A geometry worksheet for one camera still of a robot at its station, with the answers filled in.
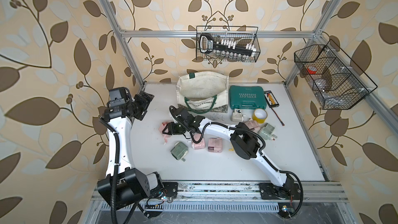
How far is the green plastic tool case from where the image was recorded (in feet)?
3.41

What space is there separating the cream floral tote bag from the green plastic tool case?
78mm

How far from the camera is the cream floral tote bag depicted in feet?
2.93
